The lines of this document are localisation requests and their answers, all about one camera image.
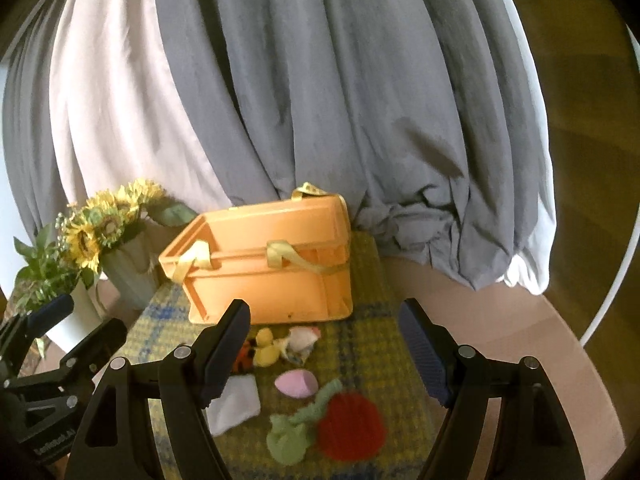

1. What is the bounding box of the beige curtain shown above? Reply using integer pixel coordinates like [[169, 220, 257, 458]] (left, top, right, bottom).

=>
[[49, 0, 231, 212]]

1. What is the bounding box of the green ribbed vase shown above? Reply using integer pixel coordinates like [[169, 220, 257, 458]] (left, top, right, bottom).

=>
[[102, 232, 160, 311]]

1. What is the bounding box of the white cloth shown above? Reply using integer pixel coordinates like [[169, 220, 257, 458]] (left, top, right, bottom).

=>
[[205, 375, 262, 437]]

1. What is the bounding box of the green frog toy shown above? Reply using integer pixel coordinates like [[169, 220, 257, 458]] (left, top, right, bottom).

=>
[[266, 378, 344, 466]]

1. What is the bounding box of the cream crumpled small toy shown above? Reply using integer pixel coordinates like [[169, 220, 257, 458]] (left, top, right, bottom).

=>
[[274, 326, 321, 366]]

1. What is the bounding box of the sunflower bouquet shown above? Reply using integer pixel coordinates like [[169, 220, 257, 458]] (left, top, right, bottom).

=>
[[55, 179, 196, 274]]

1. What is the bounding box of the orange plastic crate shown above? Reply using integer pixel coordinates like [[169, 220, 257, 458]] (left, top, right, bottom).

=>
[[160, 183, 354, 325]]

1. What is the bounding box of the grey curtain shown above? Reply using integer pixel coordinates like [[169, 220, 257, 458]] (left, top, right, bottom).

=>
[[1, 0, 556, 295]]

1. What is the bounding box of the red knitted pouf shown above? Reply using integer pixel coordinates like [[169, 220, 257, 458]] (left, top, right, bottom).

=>
[[317, 391, 386, 462]]

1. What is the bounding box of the green leafy plant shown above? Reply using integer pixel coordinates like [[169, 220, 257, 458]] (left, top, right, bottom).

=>
[[10, 223, 79, 312]]

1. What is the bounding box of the yellow blue plaid table runner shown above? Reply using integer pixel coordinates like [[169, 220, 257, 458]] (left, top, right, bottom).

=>
[[118, 232, 436, 479]]

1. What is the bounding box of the pink makeup sponge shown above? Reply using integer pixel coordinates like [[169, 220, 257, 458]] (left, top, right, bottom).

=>
[[274, 370, 319, 399]]

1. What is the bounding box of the black mouse plush keychain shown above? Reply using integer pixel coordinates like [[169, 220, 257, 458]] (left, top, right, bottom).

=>
[[231, 327, 281, 375]]

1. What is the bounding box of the white ribbed flower pot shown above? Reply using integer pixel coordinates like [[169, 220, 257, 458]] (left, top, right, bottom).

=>
[[46, 283, 106, 352]]

